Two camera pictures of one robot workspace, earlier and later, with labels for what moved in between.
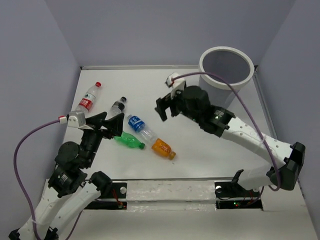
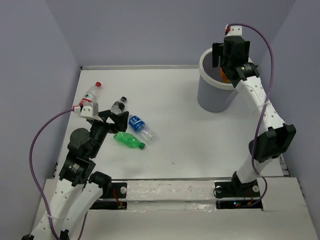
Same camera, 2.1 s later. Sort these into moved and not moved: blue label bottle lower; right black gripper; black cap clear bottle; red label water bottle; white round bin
Moved: right black gripper
Not moved: blue label bottle lower; white round bin; red label water bottle; black cap clear bottle
